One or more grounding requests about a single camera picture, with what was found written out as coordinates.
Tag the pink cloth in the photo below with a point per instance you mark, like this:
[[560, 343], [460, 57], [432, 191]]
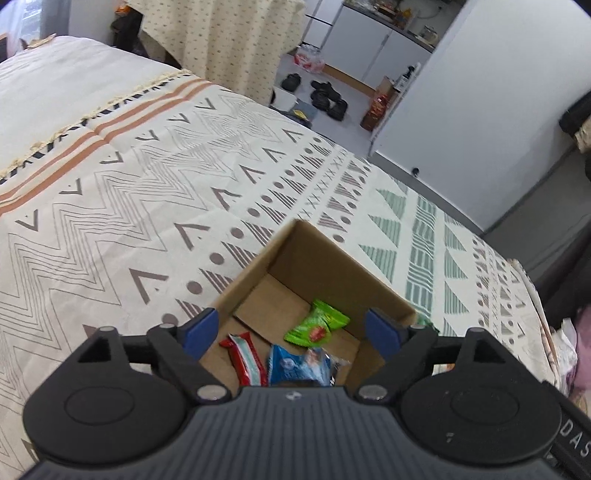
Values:
[[579, 364]]

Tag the large orange bottle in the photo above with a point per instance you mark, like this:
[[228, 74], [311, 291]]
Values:
[[375, 113]]

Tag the lime green snack packet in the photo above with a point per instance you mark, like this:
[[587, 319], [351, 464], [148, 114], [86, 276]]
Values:
[[314, 323]]

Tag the red and white snack packet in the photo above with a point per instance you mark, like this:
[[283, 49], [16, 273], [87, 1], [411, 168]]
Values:
[[244, 357]]

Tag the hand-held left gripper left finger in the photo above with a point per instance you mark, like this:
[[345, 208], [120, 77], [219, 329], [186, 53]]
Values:
[[203, 326]]

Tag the dotted cream tablecloth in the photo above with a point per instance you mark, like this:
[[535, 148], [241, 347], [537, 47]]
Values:
[[231, 41]]

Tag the patterned bed blanket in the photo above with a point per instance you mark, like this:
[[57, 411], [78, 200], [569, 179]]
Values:
[[138, 207]]

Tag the blue snack packet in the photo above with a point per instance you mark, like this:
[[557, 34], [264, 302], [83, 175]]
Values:
[[286, 364]]

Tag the red and white plastic bag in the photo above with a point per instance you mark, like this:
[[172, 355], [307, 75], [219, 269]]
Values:
[[308, 59]]

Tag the cream bed sheet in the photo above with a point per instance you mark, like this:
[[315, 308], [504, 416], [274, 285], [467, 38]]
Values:
[[55, 83]]

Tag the black shoe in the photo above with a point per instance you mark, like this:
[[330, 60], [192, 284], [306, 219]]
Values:
[[325, 98], [292, 82], [321, 85], [338, 110]]

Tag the dark upholstered panel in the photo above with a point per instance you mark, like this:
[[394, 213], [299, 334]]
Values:
[[545, 221]]

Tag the glass pane door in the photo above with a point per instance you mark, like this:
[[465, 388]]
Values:
[[321, 21]]

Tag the cardboard box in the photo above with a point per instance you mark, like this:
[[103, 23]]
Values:
[[300, 263]]

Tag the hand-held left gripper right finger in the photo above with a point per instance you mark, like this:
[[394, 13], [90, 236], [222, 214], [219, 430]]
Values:
[[381, 330]]

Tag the blue floor cloth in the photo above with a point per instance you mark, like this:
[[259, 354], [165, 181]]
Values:
[[300, 115]]

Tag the white kitchen cabinet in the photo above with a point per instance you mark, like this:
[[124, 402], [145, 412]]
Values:
[[369, 46]]

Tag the black and white spray bottle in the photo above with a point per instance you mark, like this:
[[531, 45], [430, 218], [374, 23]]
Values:
[[406, 79]]

